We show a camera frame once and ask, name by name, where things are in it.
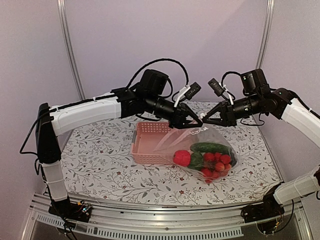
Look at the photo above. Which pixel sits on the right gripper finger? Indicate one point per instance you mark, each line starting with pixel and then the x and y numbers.
pixel 219 109
pixel 215 121

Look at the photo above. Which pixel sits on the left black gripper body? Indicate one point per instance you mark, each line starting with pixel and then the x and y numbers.
pixel 174 120

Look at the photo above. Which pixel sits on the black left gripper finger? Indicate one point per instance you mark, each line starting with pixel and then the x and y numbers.
pixel 190 124
pixel 190 117

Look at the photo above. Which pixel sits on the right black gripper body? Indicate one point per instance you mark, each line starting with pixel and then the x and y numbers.
pixel 255 107

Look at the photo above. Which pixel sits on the green cucumber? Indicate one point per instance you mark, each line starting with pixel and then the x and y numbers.
pixel 208 147

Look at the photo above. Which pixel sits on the clear zip top bag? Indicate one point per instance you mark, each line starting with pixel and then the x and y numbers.
pixel 182 139

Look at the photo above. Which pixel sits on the orange red pepper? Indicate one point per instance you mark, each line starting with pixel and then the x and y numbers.
pixel 182 158

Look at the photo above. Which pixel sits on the green avocado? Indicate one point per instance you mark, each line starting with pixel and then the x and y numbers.
pixel 196 161

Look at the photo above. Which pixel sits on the red lychee bunch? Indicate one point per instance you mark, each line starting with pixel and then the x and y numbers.
pixel 215 166

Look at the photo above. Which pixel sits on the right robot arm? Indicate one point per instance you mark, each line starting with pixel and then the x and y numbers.
pixel 287 106

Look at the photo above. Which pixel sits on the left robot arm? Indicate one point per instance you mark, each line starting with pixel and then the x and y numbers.
pixel 117 104

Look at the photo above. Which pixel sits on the pink plastic basket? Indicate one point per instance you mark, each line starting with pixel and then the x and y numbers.
pixel 145 138

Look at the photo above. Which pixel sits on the floral tablecloth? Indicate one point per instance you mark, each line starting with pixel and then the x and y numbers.
pixel 97 162

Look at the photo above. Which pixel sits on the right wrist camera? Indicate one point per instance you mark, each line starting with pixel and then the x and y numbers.
pixel 254 83

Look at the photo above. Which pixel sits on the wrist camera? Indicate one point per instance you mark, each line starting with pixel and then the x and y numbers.
pixel 254 83
pixel 153 83

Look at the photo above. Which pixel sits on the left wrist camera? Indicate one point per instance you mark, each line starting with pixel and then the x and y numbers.
pixel 153 83

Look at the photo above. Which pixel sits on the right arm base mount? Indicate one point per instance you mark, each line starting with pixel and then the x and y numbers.
pixel 261 211

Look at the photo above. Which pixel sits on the right aluminium frame post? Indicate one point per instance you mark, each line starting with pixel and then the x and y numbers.
pixel 270 6

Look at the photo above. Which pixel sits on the aluminium frame post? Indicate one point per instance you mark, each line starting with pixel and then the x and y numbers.
pixel 69 48
pixel 270 6

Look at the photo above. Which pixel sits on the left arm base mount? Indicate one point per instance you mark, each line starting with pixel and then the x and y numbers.
pixel 70 210

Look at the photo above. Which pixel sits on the left aluminium frame post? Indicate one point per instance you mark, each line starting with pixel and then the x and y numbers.
pixel 69 48

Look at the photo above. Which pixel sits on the aluminium front rail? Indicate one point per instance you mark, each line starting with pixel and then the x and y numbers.
pixel 116 220

